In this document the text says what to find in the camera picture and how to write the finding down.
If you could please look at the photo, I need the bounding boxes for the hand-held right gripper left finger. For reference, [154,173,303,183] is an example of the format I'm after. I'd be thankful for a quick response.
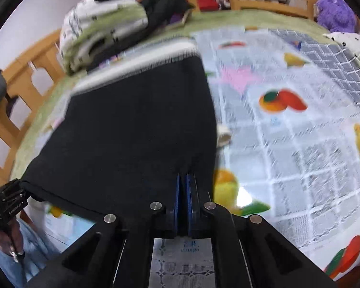
[25,172,182,288]

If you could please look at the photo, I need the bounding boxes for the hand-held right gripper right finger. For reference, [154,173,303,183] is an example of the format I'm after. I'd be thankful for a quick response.
[186,172,338,288]

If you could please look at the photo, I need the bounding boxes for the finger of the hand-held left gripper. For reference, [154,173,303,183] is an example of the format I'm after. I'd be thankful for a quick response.
[0,178,27,200]

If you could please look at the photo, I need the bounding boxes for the black pants with white waistband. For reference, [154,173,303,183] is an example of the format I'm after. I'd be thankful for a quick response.
[19,40,232,228]

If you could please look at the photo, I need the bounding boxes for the person's left hand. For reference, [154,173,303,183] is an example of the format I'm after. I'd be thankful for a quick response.
[0,217,26,263]

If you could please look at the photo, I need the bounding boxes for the person's blue jeans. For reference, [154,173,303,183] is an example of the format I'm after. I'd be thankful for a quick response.
[0,210,63,288]

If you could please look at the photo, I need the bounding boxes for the fruit print plastic sheet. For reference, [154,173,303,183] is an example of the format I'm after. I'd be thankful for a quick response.
[33,27,360,288]

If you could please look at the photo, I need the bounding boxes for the purple book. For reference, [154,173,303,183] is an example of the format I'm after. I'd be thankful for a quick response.
[166,10,194,27]

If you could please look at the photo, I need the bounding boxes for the folded flower print quilt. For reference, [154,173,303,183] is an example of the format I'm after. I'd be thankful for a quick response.
[59,0,149,74]

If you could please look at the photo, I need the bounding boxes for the black padded jacket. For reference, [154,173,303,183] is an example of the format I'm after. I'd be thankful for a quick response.
[87,0,195,69]

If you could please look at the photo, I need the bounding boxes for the white flower print pillow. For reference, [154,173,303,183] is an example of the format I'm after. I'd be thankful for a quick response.
[322,31,360,77]

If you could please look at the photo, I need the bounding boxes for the purple plush toy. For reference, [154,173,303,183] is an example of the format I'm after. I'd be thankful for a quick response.
[315,0,357,33]

